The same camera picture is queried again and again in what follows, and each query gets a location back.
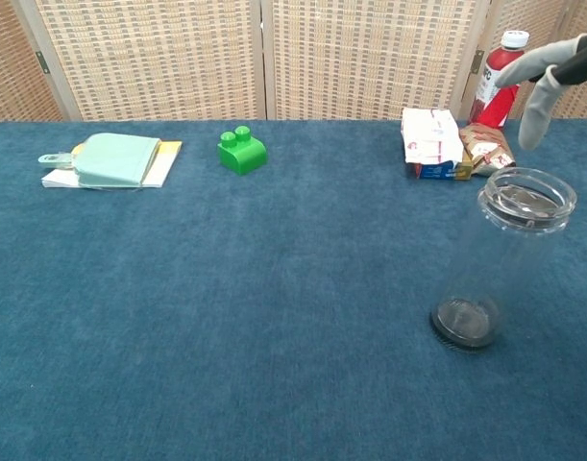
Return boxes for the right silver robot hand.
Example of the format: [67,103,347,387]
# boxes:
[493,33,587,151]

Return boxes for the clear glass jar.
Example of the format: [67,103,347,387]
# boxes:
[429,166,578,355]

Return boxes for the woven folding screen panel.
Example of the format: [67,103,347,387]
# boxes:
[521,0,587,120]
[0,0,66,125]
[259,0,494,121]
[12,0,268,122]
[458,0,575,121]

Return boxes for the red drink bottle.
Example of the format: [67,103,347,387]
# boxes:
[468,29,531,130]

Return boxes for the brown red snack package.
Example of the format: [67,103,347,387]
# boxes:
[458,122,517,178]

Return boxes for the blue yellow carton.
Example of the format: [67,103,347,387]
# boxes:
[406,160,475,182]

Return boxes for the green toy block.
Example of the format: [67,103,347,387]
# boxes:
[216,125,269,177]

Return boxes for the blue velvet tablecloth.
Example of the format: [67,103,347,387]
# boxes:
[0,118,587,461]

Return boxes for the white yellow notepad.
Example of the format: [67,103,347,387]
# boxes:
[40,140,183,190]

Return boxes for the mint green pouch with clip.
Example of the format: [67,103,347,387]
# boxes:
[37,133,162,189]

